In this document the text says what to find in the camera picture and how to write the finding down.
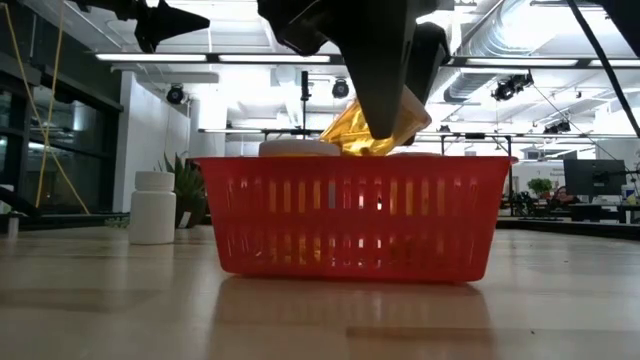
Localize dark background desk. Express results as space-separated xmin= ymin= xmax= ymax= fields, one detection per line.
xmin=569 ymin=202 xmax=640 ymax=225

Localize white plastic bottle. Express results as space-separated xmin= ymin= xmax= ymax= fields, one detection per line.
xmin=128 ymin=170 xmax=177 ymax=246

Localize black vertical pole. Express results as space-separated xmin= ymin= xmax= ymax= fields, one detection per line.
xmin=299 ymin=69 xmax=311 ymax=141

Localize long ceiling light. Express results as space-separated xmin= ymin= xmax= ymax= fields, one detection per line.
xmin=94 ymin=52 xmax=209 ymax=64
xmin=217 ymin=53 xmax=332 ymax=64
xmin=464 ymin=57 xmax=580 ymax=68
xmin=588 ymin=58 xmax=640 ymax=68

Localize green succulent plant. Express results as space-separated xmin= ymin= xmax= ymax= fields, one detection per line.
xmin=157 ymin=152 xmax=209 ymax=230

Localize black hanging cable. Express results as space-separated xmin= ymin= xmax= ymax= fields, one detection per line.
xmin=564 ymin=0 xmax=640 ymax=139

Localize black computer monitor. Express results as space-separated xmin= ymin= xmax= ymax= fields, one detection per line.
xmin=563 ymin=158 xmax=627 ymax=199

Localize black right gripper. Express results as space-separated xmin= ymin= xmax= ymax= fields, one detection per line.
xmin=257 ymin=0 xmax=452 ymax=142

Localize silver ventilation duct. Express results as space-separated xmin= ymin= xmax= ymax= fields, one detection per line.
xmin=442 ymin=0 xmax=531 ymax=104

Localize red plastic slotted basket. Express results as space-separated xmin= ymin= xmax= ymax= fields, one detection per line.
xmin=192 ymin=154 xmax=519 ymax=284

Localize small white cylinder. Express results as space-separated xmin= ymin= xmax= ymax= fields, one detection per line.
xmin=5 ymin=210 xmax=21 ymax=240

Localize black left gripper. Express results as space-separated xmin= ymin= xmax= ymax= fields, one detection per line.
xmin=67 ymin=0 xmax=212 ymax=54

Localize person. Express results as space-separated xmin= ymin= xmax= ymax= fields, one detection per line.
xmin=549 ymin=185 xmax=576 ymax=209

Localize yellow cable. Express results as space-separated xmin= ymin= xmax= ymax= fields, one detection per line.
xmin=2 ymin=0 xmax=91 ymax=216

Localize green potted background plant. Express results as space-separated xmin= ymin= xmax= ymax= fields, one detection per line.
xmin=527 ymin=177 xmax=554 ymax=199

